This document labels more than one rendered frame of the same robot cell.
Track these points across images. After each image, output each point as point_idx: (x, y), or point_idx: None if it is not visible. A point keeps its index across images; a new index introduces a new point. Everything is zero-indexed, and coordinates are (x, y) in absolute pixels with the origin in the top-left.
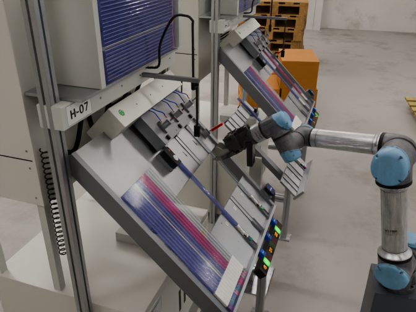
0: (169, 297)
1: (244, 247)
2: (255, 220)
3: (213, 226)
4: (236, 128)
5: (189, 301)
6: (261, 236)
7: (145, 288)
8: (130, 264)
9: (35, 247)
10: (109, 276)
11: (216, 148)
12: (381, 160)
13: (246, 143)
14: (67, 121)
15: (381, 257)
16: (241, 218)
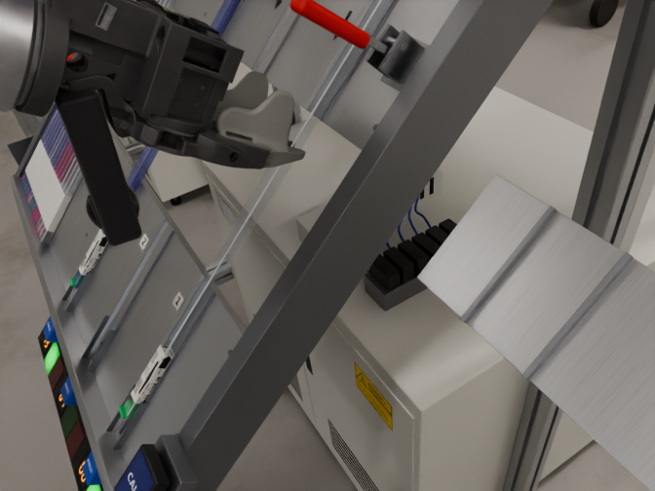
0: (259, 264)
1: (75, 258)
2: (105, 338)
3: (120, 146)
4: (172, 21)
5: (328, 408)
6: (64, 330)
7: (250, 178)
8: (328, 179)
9: (487, 97)
10: (324, 152)
11: (252, 77)
12: None
13: (100, 95)
14: None
15: None
16: (122, 265)
